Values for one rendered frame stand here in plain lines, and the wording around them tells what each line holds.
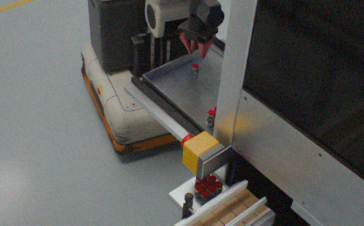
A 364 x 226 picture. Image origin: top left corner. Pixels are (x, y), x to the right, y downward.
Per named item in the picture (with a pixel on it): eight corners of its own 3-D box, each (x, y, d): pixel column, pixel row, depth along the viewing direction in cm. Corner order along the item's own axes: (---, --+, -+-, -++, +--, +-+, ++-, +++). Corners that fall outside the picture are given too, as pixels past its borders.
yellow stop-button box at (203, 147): (222, 166, 129) (225, 147, 124) (200, 180, 126) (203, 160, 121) (201, 148, 133) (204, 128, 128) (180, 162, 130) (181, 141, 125)
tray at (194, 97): (280, 110, 157) (282, 101, 155) (216, 149, 144) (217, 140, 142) (205, 53, 175) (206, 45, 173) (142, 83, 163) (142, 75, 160)
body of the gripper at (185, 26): (206, 43, 149) (207, 21, 144) (177, 32, 154) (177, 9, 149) (218, 33, 153) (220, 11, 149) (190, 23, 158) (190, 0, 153)
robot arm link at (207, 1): (211, -35, 144) (182, -27, 141) (232, -16, 136) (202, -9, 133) (210, 4, 152) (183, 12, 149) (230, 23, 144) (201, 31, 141)
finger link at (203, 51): (203, 66, 155) (204, 39, 149) (182, 58, 158) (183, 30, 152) (215, 55, 159) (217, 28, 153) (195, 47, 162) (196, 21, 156)
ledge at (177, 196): (242, 207, 133) (243, 202, 131) (204, 234, 126) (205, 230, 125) (205, 173, 140) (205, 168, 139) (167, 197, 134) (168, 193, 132)
